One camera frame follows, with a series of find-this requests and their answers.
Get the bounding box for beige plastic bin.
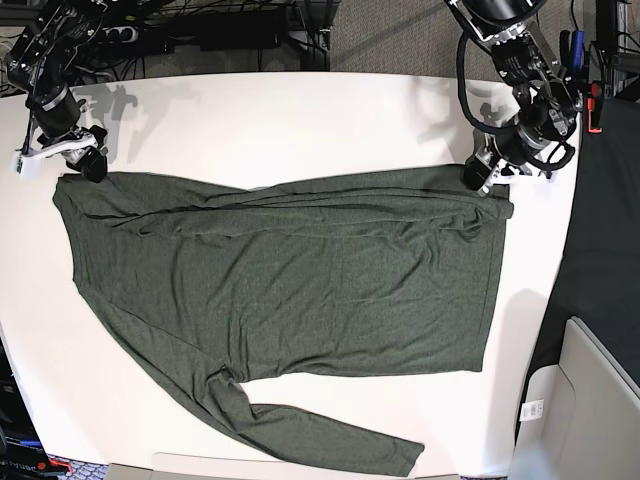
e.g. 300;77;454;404
508;317;639;480

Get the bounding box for black printed box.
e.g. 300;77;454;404
1;346;47;479

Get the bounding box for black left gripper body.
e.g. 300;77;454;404
474;122;572;173

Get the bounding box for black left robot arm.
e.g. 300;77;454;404
446;1;584;195

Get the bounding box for orange black clamp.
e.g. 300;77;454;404
586;80;604;134

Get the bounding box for blue handled clamp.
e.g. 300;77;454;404
559;30;586;85

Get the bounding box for orange clamp bottom left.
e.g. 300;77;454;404
36;458;73;476

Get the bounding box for grey metal table leg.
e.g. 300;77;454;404
287;0;340;72

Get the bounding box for tangled black cables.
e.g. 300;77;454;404
0;0;166;96

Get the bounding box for black flat electronics box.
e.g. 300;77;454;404
199;32;281;51

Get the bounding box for white barcode label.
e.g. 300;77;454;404
519;399;544;422

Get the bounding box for dark green long-sleeve shirt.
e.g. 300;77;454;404
53;165;514;476

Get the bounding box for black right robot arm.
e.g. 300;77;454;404
4;1;113;183

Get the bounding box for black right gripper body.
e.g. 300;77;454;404
35;97;108;155

